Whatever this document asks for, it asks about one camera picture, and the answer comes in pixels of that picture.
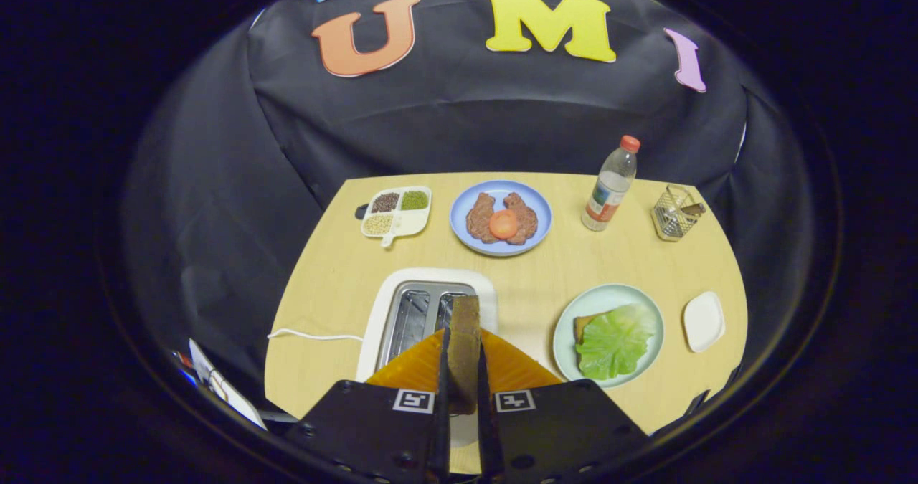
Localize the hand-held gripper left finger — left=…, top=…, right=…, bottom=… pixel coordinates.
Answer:
left=285, top=328, right=451, bottom=483

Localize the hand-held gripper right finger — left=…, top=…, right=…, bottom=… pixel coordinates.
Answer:
left=477, top=328, right=650, bottom=483

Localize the green lettuce leaf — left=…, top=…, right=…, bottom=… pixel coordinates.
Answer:
left=575, top=305, right=657, bottom=381

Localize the brown toasted bread slice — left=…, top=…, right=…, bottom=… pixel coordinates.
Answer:
left=448, top=295, right=483, bottom=415

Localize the bread slice under ham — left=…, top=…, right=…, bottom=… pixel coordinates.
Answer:
left=573, top=313, right=603, bottom=345

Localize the pale green plate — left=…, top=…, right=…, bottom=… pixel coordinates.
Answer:
left=552, top=284, right=665, bottom=389

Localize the white toaster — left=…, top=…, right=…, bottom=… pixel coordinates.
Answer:
left=356, top=267, right=498, bottom=447

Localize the white paper sheet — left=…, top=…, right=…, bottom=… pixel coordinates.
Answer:
left=188, top=338, right=268, bottom=431

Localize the small white square dish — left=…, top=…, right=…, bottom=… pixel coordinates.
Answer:
left=683, top=291, right=726, bottom=353

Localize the white divided seasoning tray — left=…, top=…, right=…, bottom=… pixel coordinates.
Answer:
left=360, top=186, right=432, bottom=248

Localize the red tomato slice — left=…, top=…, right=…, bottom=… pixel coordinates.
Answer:
left=489, top=209, right=519, bottom=240

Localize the brown meat slice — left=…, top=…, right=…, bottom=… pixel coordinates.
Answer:
left=466, top=192, right=501, bottom=245
left=503, top=192, right=539, bottom=246

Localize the clear bottle with red cap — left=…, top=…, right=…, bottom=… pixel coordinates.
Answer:
left=581, top=135, right=641, bottom=232

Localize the blue plate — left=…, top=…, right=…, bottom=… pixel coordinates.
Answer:
left=450, top=180, right=553, bottom=257

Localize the white toaster cable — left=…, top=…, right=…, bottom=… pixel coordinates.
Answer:
left=268, top=328, right=364, bottom=343

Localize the wire mesh utensil basket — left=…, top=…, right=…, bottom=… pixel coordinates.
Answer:
left=651, top=184, right=706, bottom=242

